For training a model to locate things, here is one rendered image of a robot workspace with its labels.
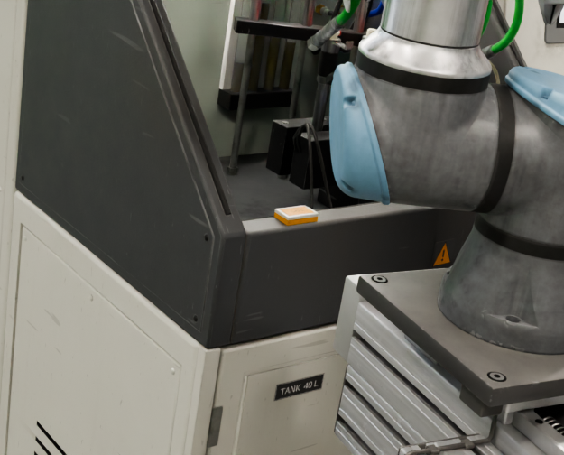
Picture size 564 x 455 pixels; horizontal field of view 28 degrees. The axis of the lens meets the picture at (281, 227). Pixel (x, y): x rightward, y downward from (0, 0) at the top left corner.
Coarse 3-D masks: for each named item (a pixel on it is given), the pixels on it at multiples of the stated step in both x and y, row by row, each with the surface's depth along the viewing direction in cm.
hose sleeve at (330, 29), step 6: (336, 18) 155; (330, 24) 156; (336, 24) 155; (324, 30) 158; (330, 30) 157; (336, 30) 156; (318, 36) 160; (324, 36) 159; (330, 36) 159; (318, 42) 161; (324, 42) 161
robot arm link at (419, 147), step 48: (432, 0) 91; (480, 0) 93; (384, 48) 94; (432, 48) 93; (336, 96) 99; (384, 96) 94; (432, 96) 93; (480, 96) 95; (336, 144) 100; (384, 144) 94; (432, 144) 94; (480, 144) 95; (384, 192) 97; (432, 192) 97; (480, 192) 97
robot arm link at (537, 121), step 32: (512, 96) 98; (544, 96) 96; (512, 128) 96; (544, 128) 96; (512, 160) 96; (544, 160) 96; (512, 192) 97; (544, 192) 97; (512, 224) 100; (544, 224) 99
